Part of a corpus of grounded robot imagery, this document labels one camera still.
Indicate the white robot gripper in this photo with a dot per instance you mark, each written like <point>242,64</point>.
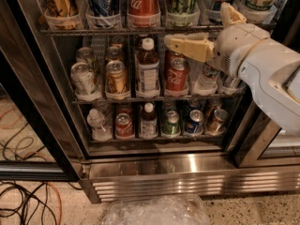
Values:
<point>238,46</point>

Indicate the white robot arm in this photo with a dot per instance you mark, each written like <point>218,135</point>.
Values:
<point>272,71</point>

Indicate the red Coca-Cola rear can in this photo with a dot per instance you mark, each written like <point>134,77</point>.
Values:
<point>170,55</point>

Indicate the red Coca-Cola front can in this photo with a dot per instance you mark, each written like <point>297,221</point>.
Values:
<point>177,74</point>

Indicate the silver striped front can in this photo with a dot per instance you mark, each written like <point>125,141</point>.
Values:
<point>230,82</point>

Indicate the brown tea bottle middle shelf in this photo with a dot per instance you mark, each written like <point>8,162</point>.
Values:
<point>147,66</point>

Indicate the brown tea bottle shelf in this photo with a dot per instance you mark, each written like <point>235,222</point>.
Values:
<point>147,66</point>
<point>148,125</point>

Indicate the red Coca-Cola tall can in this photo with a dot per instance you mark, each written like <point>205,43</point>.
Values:
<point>142,12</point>

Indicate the gold can bottom shelf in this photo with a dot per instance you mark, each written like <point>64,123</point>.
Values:
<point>216,122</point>

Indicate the blue can bottom shelf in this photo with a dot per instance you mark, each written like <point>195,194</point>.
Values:
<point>194,122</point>

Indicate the gold rear can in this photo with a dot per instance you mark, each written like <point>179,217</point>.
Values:
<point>118,41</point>

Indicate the gold middle can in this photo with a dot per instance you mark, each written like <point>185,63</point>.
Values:
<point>114,53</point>

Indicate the green can bottom shelf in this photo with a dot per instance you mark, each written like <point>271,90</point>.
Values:
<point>171,123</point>

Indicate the gold front can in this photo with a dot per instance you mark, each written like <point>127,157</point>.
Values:
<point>117,81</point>

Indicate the blue white tall can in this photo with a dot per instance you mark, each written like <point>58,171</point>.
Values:
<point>103,0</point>

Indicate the brown tea bottle bottom shelf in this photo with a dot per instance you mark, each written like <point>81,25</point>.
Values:
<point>148,125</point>

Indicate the glass fridge door right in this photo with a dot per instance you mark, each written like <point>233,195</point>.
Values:
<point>261,142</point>

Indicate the glass fridge door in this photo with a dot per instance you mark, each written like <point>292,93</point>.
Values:
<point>261,142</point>
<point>28,149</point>

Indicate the stainless steel fridge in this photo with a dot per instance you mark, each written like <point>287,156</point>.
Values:
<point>133,169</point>

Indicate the silver rear can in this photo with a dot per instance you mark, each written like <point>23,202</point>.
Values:
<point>86,54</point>

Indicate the red can bottom shelf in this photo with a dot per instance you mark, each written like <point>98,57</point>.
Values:
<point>123,125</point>

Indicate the clear water bottle bottom shelf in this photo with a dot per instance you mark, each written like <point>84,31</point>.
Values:
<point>101,131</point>

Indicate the glass fridge door left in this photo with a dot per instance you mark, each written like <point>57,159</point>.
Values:
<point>28,149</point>

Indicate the clear water bottle front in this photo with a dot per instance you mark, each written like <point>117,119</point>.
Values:
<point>208,77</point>

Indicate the clear plastic bag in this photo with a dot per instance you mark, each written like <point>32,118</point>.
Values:
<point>162,210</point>

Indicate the top wire shelf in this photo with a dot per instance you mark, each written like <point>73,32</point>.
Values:
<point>132,31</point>

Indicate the wire shelf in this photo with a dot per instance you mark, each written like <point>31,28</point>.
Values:
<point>132,31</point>
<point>143,99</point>

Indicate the middle wire shelf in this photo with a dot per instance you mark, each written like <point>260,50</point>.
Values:
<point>143,99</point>

